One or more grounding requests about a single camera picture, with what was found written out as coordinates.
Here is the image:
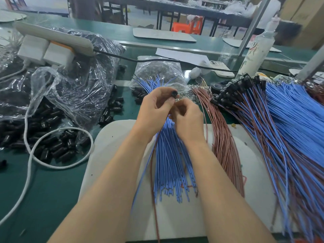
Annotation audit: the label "pile of black plastic caps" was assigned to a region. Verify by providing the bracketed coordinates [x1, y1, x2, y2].
[0, 86, 126, 170]

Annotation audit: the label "person's left hand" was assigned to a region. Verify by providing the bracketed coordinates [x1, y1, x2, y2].
[133, 87, 178, 142]

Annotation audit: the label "short metal frame post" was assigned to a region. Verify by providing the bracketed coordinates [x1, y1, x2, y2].
[296, 44, 324, 81]

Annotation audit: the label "white work board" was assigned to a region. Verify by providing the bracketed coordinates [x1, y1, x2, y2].
[78, 120, 287, 242]

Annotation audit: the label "white paper sheet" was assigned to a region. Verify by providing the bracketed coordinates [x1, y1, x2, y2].
[155, 47, 213, 66]

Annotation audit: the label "orange plastic stool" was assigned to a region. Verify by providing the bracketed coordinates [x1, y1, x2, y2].
[171, 16, 204, 34]

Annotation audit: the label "white orange charger adapter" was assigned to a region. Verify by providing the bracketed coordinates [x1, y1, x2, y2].
[43, 41, 76, 68]

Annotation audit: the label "small clear plastic bag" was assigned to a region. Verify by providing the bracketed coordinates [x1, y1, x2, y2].
[130, 58, 188, 97]

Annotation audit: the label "white power strip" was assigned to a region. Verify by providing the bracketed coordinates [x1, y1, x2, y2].
[14, 22, 97, 57]

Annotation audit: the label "white charging cable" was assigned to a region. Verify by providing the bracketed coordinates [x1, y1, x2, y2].
[0, 62, 94, 226]

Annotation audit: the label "blue table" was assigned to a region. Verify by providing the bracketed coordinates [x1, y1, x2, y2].
[7, 0, 69, 17]

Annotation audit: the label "cardboard boxes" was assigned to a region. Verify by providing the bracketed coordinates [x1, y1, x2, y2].
[279, 0, 324, 49]

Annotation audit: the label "black power cord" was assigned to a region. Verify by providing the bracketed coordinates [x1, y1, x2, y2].
[95, 49, 294, 78]

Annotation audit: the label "white flat device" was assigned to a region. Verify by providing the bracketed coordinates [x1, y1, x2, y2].
[204, 60, 236, 78]

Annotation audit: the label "bundle of stripped brown wires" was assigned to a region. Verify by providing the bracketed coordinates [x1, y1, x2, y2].
[0, 34, 23, 81]

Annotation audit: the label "white computer mouse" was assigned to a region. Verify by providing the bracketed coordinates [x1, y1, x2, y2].
[189, 67, 202, 80]

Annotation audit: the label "slanted metal frame post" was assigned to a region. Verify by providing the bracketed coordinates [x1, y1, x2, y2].
[238, 0, 273, 55]

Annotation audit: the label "person's right forearm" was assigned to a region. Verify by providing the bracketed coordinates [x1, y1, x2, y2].
[187, 138, 276, 243]

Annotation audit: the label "person's right hand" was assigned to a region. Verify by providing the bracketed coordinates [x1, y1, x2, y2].
[170, 97, 207, 147]

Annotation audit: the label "bundle of blue wires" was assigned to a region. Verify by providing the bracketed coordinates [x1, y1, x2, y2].
[134, 76, 198, 203]

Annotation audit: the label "pile of assembled wire harnesses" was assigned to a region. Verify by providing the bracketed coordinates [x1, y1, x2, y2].
[210, 73, 324, 242]

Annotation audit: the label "large clear plastic bag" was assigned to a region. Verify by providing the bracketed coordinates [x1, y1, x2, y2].
[0, 27, 126, 129]

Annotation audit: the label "white flat tray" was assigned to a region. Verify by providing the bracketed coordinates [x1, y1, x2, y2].
[0, 11, 27, 23]
[133, 28, 197, 43]
[223, 38, 282, 53]

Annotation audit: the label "long black-frame table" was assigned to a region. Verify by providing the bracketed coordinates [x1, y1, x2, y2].
[101, 0, 253, 35]

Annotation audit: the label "white spray bottle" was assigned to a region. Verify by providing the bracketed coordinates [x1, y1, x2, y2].
[237, 16, 280, 78]

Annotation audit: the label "person's left forearm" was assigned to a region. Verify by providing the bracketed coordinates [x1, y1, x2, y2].
[48, 133, 159, 243]

